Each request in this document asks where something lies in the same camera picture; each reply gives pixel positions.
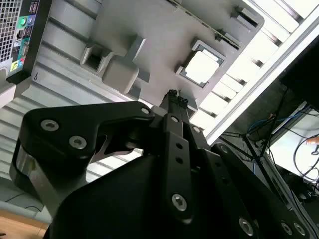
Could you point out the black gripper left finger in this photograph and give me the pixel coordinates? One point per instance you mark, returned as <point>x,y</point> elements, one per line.
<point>104,112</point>

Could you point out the silver square CPU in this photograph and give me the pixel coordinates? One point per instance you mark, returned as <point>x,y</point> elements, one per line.
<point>202,66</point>

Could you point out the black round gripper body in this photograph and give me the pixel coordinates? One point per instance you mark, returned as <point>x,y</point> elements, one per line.
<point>124,199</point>

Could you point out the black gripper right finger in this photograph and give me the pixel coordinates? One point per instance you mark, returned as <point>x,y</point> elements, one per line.
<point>249,179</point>

